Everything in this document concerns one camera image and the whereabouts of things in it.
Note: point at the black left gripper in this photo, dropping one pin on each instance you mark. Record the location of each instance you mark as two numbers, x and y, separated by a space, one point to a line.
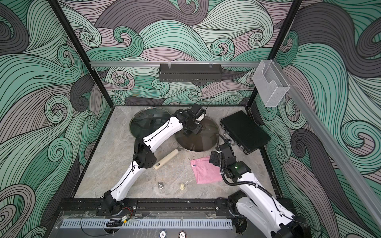
196 132

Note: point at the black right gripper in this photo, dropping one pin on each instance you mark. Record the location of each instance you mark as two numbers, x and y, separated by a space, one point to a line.
214 155

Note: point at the pink cloth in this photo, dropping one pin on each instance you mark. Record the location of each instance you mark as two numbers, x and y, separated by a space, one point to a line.
205 172

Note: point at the glass pot lid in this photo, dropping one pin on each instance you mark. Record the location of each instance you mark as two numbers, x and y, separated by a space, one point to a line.
205 140

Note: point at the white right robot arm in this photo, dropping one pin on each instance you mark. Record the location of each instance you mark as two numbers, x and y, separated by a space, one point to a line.
253 201

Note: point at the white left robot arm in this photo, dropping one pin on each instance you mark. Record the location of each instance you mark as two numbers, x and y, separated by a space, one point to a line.
143 158

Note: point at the black frying pan with lid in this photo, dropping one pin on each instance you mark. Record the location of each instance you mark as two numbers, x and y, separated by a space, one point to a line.
148 121

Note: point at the black ribbed carrying case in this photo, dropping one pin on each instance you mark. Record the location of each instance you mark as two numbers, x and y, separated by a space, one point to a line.
244 132

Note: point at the brown wok with wooden handle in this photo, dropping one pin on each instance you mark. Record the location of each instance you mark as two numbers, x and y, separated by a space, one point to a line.
169 156

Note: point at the black wall shelf tray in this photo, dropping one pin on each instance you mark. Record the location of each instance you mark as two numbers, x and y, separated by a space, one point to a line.
190 72

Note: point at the clear plastic wall bin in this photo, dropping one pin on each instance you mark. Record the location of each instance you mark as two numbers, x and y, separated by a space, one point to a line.
270 82

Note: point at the black frame post right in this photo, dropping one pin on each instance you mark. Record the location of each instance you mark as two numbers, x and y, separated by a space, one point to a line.
295 6

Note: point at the black frame post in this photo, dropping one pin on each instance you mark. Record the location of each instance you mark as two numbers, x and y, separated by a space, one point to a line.
80 50
295 6

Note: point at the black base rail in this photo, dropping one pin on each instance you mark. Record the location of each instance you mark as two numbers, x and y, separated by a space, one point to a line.
144 206

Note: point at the aluminium rail right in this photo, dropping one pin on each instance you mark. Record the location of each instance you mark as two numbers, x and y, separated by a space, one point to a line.
303 95

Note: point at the white slotted cable duct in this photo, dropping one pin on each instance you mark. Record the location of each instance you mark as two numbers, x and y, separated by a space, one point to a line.
150 224

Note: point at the black frame post left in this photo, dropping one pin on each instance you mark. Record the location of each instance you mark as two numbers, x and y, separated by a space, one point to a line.
80 50

